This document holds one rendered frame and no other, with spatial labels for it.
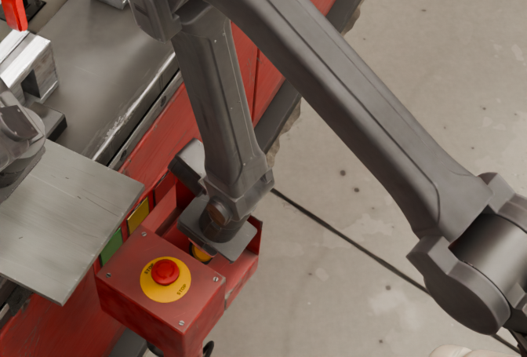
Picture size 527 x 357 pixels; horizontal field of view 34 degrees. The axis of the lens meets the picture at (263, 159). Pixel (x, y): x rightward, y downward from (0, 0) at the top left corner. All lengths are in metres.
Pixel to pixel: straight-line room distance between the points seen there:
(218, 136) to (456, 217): 0.33
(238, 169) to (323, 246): 1.18
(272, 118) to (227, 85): 1.43
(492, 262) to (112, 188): 0.50
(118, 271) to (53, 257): 0.25
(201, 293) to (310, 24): 0.60
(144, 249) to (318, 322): 0.89
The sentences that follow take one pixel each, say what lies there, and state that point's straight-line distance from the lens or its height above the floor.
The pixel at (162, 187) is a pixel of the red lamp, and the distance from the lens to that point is 1.27.
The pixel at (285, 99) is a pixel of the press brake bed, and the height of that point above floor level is 0.05.
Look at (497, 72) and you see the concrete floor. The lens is 2.63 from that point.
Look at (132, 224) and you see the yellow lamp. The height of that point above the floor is 0.81.
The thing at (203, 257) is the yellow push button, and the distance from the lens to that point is 1.33.
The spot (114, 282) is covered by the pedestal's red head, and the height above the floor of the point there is 0.78.
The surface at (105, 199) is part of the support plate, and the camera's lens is 1.05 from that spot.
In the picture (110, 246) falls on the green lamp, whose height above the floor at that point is 0.81.
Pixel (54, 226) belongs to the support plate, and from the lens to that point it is 1.04.
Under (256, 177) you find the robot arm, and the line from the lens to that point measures 1.05.
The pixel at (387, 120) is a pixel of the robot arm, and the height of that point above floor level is 1.33.
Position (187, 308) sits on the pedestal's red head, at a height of 0.78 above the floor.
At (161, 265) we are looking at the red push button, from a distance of 1.21.
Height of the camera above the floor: 1.89
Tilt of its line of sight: 55 degrees down
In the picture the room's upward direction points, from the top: 6 degrees clockwise
